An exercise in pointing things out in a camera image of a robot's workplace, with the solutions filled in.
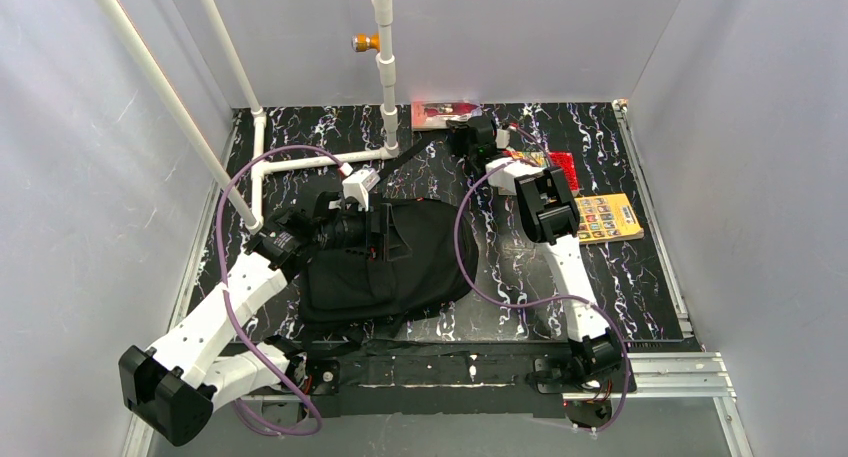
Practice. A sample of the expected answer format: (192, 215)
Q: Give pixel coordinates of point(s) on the yellow picture cover book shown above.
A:
(607, 218)

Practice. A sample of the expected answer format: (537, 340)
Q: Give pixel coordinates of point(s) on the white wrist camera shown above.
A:
(357, 186)
(502, 138)

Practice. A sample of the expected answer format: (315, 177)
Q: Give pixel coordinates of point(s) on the pink red cover book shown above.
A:
(427, 116)

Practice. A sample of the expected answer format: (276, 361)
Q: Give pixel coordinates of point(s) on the red colourful cover book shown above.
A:
(563, 160)

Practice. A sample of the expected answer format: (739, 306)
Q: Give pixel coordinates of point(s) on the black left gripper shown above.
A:
(385, 231)

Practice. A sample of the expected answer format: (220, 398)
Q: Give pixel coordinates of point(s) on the aluminium rail frame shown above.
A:
(630, 279)

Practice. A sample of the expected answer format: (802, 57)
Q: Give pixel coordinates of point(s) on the black student backpack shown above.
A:
(343, 292)

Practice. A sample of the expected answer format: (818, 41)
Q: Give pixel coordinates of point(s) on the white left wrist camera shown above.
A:
(357, 186)

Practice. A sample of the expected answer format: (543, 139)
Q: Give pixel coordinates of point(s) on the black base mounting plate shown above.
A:
(428, 378)

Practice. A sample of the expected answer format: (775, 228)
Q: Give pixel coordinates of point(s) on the orange knob on pipe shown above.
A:
(363, 43)

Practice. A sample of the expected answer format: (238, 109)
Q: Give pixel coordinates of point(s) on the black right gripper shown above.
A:
(475, 134)

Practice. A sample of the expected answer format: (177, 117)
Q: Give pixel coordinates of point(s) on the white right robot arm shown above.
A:
(549, 217)

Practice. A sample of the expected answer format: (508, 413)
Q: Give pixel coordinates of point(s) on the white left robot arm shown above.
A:
(177, 382)

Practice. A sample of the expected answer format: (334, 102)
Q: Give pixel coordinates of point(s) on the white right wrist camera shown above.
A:
(502, 138)

